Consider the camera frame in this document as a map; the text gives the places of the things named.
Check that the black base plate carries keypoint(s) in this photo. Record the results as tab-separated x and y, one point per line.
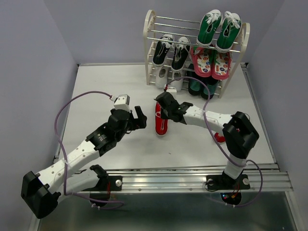
224	182
106	184

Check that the dark green shoe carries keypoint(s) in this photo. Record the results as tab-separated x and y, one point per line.
194	86
211	86

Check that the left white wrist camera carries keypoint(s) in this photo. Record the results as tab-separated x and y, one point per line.
122	103

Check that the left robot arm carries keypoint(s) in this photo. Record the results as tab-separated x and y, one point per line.
43	191

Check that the white sneaker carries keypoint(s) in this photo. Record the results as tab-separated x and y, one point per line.
177	80
161	76

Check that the cream metal shoe shelf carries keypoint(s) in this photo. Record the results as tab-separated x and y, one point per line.
156	26

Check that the red canvas sneaker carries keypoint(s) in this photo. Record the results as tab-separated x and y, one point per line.
219	138
161	125

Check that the left dark green shoe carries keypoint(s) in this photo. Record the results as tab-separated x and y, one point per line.
194	86

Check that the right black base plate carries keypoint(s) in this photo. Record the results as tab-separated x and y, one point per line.
224	182

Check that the right pink patterned slipper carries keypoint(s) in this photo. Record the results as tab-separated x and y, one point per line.
221	65

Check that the aluminium mounting rail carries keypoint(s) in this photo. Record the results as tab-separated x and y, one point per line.
194	181

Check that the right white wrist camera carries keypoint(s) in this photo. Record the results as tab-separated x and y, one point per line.
172	90

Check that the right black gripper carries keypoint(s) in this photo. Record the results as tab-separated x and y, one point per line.
162	114

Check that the black canvas sneaker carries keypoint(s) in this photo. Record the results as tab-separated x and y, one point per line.
181	52
162	48

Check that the left pink patterned slipper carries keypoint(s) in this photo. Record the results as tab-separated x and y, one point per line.
202	61

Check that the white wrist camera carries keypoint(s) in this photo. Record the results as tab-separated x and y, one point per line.
172	90
122	103

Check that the right dark green shoe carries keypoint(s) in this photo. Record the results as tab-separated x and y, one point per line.
211	86

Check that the right green canvas sneaker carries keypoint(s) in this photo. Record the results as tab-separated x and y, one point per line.
230	30

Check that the pink patterned slipper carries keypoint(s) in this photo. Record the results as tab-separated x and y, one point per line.
221	65
202	61

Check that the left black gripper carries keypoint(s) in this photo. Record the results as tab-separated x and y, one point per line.
139	122

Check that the left green canvas sneaker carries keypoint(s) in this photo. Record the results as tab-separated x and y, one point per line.
208	26

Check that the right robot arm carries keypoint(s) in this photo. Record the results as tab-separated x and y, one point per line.
239	133

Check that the green canvas sneaker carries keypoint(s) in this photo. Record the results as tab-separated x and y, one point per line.
230	30
208	26

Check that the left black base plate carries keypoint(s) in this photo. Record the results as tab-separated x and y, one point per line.
106	184

